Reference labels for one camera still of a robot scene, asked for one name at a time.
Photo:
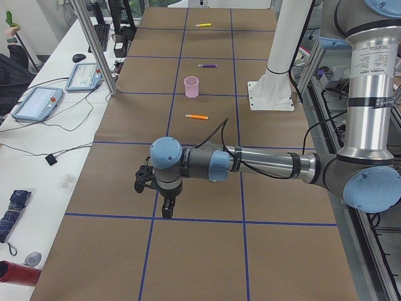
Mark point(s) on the purple highlighter pen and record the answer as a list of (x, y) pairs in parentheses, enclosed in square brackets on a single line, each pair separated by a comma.
[(207, 66)]

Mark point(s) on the small black box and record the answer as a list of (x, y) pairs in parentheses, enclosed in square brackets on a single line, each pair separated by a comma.
[(51, 159)]

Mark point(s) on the black keyboard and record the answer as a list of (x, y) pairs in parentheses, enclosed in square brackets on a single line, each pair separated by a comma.
[(103, 33)]

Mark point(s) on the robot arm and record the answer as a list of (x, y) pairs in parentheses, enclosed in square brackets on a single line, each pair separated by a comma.
[(361, 172)]

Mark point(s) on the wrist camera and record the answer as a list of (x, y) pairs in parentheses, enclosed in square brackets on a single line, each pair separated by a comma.
[(144, 178)]

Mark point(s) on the black desktop box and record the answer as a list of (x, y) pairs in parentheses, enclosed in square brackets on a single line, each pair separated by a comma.
[(120, 45)]

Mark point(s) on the grey round lid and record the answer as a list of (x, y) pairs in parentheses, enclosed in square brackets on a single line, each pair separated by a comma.
[(33, 259)]

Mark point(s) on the seated person in black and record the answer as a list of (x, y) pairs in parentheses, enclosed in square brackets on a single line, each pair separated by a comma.
[(15, 77)]

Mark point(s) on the pink mesh pen holder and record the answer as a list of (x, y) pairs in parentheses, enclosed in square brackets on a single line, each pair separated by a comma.
[(191, 84)]

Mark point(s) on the clear plastic bag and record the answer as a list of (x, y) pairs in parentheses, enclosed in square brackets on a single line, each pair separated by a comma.
[(67, 183)]

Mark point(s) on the orange highlighter pen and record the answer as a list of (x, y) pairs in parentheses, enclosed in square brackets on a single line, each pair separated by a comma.
[(198, 117)]

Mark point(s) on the teach pendant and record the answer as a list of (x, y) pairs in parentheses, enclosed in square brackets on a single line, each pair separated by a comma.
[(84, 77), (39, 103)]

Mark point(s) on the red cylinder bottle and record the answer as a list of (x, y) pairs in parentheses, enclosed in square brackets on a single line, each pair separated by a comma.
[(19, 274)]

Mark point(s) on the aluminium frame post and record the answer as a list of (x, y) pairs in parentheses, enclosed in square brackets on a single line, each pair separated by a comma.
[(94, 44)]

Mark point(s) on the blue folded umbrella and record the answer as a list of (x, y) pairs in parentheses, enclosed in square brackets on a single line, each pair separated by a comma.
[(17, 203)]

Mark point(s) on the far teach pendant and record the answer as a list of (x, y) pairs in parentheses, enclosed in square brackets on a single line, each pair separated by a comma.
[(84, 77)]

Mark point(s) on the yellow highlighter pen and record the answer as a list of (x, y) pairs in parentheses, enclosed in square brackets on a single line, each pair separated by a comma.
[(203, 25)]

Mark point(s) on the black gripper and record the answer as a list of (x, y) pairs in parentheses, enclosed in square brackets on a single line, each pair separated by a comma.
[(169, 195)]

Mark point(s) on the near teach pendant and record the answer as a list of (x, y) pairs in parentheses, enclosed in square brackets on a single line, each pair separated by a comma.
[(39, 103)]

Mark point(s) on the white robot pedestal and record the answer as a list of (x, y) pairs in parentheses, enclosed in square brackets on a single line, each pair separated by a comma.
[(272, 92)]

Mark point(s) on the green handle tool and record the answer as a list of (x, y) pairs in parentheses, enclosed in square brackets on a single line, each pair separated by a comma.
[(9, 20)]

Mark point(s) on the black computer mouse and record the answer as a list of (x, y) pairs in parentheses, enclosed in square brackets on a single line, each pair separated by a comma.
[(78, 57)]

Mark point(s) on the black monitor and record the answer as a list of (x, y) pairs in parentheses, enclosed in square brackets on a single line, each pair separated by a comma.
[(120, 12)]

